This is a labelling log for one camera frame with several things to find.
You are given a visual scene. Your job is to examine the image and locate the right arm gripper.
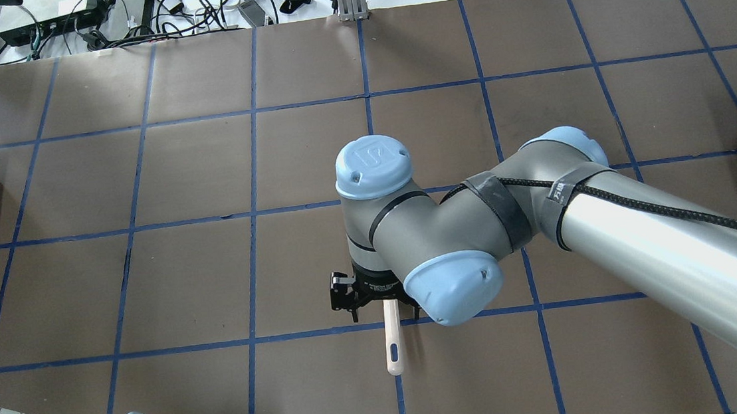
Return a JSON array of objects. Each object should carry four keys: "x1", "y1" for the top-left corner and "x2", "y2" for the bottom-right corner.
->
[{"x1": 328, "y1": 263, "x2": 423, "y2": 323}]

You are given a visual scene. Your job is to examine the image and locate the white hand brush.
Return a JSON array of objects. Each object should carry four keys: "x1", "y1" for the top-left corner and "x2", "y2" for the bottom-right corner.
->
[{"x1": 383, "y1": 299, "x2": 406, "y2": 377}]

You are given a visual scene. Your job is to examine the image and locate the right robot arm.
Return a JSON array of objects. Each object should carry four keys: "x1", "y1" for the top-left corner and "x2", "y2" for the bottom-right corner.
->
[{"x1": 329, "y1": 126, "x2": 737, "y2": 349}]

